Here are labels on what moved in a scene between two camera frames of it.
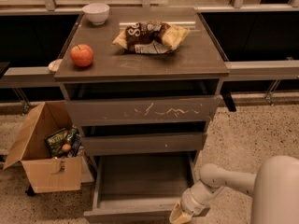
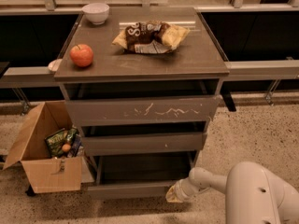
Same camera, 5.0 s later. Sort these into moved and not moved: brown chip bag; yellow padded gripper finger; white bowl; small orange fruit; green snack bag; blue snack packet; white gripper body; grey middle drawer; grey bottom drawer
Moved: white gripper body; yellow padded gripper finger; grey bottom drawer
Not moved: green snack bag; small orange fruit; blue snack packet; white bowl; brown chip bag; grey middle drawer
